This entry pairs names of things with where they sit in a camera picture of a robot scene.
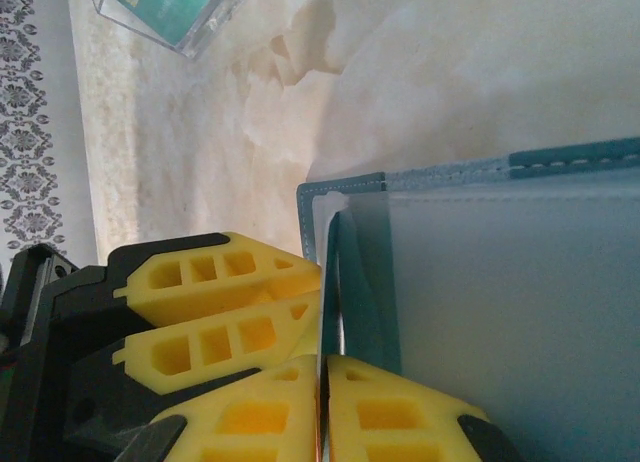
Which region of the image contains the blue leather card holder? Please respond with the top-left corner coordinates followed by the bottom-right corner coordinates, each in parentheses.
top-left (295, 136), bottom-right (640, 462)

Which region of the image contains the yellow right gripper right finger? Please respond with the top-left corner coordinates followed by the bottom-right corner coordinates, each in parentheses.
top-left (323, 355), bottom-right (522, 462)

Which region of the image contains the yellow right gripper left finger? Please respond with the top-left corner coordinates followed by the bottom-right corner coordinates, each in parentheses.
top-left (119, 354), bottom-right (320, 462)

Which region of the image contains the teal credit card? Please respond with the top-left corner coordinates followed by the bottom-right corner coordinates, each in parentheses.
top-left (315, 209), bottom-right (351, 363)
top-left (117, 0), bottom-right (236, 43)

